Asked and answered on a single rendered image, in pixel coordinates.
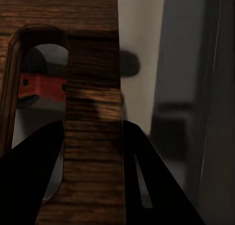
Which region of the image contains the parer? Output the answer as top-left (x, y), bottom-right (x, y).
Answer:
top-left (18, 72), bottom-right (67, 103)

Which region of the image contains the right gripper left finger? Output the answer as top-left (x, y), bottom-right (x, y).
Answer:
top-left (0, 120), bottom-right (64, 225)

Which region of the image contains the cutting board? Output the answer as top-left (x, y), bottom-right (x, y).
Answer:
top-left (0, 0), bottom-right (126, 225)

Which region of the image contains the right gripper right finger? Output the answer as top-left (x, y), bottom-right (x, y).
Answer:
top-left (122, 120), bottom-right (205, 225)

